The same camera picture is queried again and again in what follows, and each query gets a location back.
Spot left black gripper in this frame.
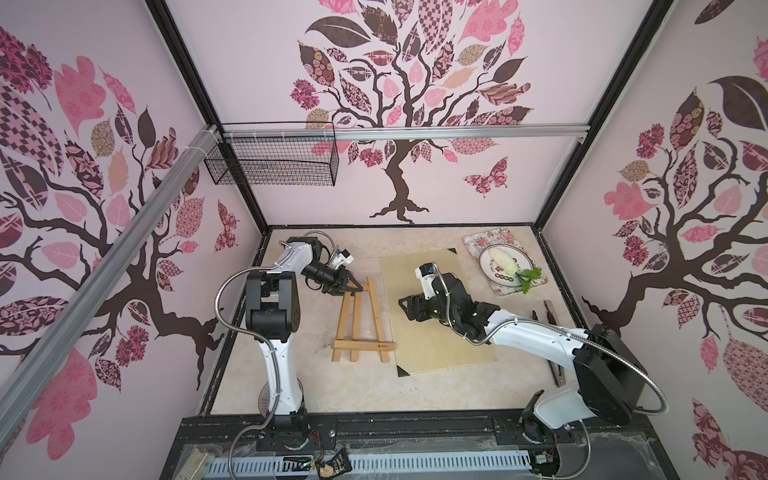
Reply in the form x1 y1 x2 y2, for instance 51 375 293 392
301 261 362 296

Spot light wooden drawing board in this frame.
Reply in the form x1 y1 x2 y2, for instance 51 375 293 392
381 249 496 378

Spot small wooden easel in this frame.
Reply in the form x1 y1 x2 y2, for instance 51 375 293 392
331 276 396 364

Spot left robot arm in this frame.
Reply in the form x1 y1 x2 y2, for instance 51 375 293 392
214 230 369 479

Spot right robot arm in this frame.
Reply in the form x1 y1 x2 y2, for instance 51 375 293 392
398 265 670 433

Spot floral rectangular tray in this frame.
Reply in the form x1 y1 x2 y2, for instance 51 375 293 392
463 228 548 296

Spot toy white radish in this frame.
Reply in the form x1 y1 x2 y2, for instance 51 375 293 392
489 247 542 294

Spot metal kitchen tongs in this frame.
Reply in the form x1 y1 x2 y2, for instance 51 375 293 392
530 299 568 388

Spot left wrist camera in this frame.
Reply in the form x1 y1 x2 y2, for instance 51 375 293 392
328 248 354 270

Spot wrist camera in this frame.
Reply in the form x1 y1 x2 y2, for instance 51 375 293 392
415 262 437 300
328 248 354 270

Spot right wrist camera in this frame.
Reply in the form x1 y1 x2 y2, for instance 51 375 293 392
415 262 437 300

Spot black wire basket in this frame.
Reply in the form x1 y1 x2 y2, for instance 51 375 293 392
205 120 340 187

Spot back aluminium rail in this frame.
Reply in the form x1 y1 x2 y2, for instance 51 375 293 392
223 124 590 141

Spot aluminium rail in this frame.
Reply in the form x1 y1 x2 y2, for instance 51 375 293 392
1 125 219 446
223 124 590 141

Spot left aluminium rail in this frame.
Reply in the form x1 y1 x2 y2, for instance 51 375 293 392
1 125 219 446

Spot white slotted cable duct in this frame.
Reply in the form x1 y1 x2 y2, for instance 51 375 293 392
233 451 532 479

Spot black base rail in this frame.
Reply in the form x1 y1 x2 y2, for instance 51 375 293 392
159 410 679 479

